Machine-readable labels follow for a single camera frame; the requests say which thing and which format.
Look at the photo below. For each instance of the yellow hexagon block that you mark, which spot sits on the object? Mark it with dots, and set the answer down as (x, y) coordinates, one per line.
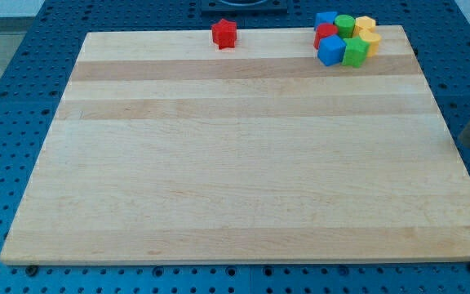
(363, 22)

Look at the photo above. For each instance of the green cylinder block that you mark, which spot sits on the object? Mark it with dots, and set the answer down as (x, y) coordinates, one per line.
(345, 25)

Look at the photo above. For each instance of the yellow heart block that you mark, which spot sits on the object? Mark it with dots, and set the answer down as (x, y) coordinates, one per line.
(373, 39)

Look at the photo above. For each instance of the blue block at back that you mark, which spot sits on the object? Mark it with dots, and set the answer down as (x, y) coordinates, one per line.
(324, 17)

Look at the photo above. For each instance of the red rounded block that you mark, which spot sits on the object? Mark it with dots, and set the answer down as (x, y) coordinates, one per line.
(323, 30)

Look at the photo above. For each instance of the blue cube block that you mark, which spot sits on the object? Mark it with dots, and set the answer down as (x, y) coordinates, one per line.
(331, 50)

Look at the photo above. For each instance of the green star block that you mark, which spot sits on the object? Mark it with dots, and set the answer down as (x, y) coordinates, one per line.
(355, 52)

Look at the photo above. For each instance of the light wooden board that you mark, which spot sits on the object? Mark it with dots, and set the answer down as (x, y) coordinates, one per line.
(167, 151)

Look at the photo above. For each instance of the red star block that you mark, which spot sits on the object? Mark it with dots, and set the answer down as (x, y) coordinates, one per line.
(224, 34)

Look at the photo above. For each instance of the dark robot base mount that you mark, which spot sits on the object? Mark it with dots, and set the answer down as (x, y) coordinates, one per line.
(242, 6)

